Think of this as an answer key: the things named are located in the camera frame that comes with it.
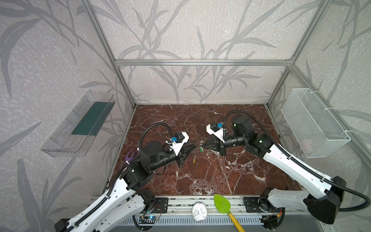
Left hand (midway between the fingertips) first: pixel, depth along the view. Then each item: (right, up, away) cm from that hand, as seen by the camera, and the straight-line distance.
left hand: (196, 142), depth 61 cm
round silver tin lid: (+2, -34, +6) cm, 35 cm away
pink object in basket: (+56, -3, +12) cm, 58 cm away
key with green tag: (+2, -4, +3) cm, 6 cm away
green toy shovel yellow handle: (+14, -34, +11) cm, 38 cm away
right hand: (+4, 0, +3) cm, 5 cm away
